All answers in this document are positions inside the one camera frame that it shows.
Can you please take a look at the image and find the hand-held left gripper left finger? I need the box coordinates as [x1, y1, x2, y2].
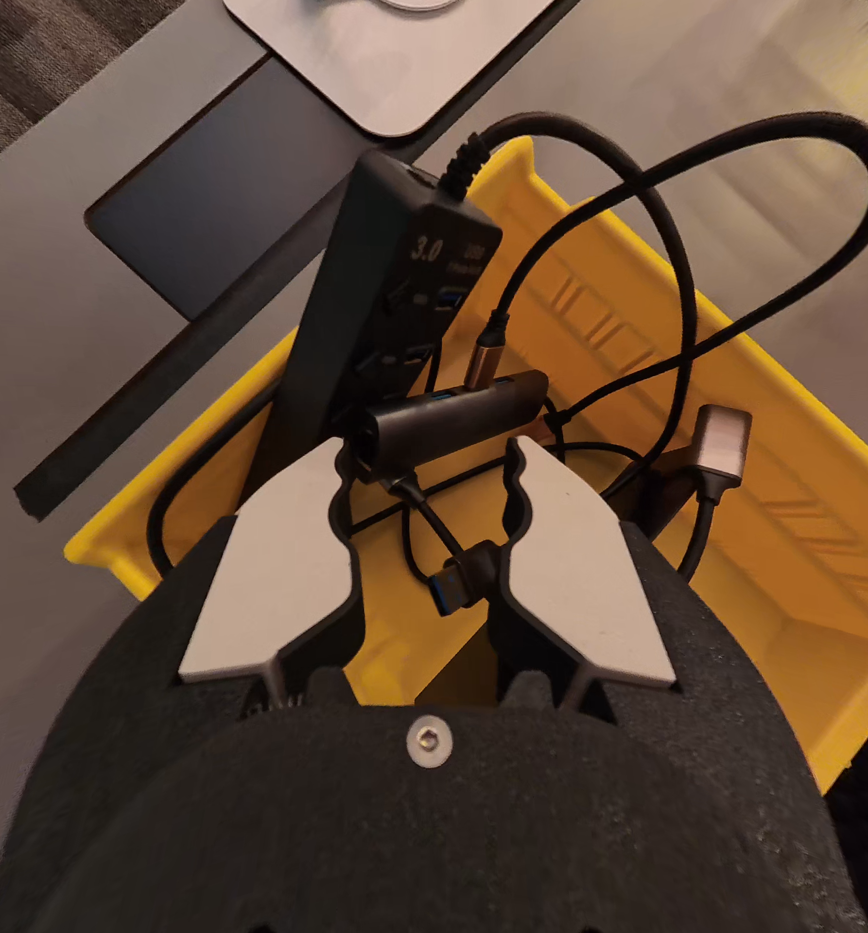
[177, 437, 368, 702]

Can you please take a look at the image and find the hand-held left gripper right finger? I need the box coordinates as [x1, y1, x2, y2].
[496, 434, 679, 709]

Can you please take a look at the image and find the yellow plastic bin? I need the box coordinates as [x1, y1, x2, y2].
[64, 135, 868, 795]

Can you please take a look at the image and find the grey usb hub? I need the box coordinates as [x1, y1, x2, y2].
[350, 368, 552, 485]

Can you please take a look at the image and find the black cable with copper plugs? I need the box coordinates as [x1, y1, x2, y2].
[467, 109, 868, 453]

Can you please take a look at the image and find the white stand base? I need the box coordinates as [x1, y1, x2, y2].
[223, 0, 560, 139]

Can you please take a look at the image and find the dark desk cable cover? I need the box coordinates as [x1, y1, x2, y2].
[84, 57, 373, 322]

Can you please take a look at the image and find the thick black hub cable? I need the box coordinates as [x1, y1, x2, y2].
[434, 111, 699, 511]

